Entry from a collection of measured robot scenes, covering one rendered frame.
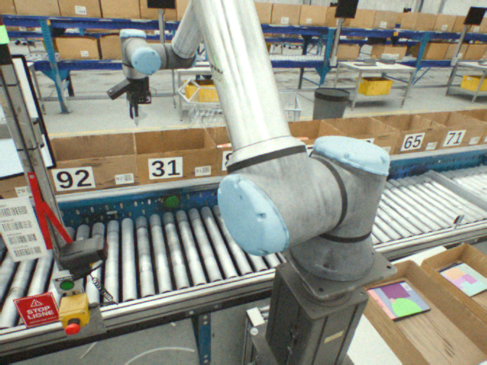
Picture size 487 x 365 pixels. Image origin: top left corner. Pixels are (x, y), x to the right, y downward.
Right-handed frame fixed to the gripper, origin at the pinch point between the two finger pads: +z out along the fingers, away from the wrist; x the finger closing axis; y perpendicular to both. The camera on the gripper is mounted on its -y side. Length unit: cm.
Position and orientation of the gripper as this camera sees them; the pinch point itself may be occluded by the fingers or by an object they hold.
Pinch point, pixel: (132, 120)
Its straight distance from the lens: 143.9
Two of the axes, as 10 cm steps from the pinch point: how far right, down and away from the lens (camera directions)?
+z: -1.6, 7.6, 6.3
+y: 8.1, -2.6, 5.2
